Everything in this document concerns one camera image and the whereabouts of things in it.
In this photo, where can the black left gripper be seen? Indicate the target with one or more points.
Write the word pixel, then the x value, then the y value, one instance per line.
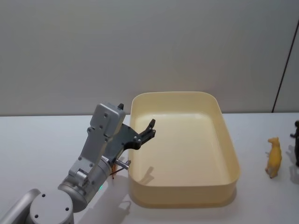
pixel 126 137

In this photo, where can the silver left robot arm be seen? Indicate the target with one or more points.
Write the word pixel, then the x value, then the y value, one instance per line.
pixel 93 144

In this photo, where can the cream plastic tub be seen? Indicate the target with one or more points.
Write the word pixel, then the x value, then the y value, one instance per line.
pixel 187 151

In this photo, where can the yellow toy animal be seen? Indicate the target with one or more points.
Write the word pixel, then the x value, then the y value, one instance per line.
pixel 273 156

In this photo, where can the black toy animal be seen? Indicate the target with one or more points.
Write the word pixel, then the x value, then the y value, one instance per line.
pixel 296 140

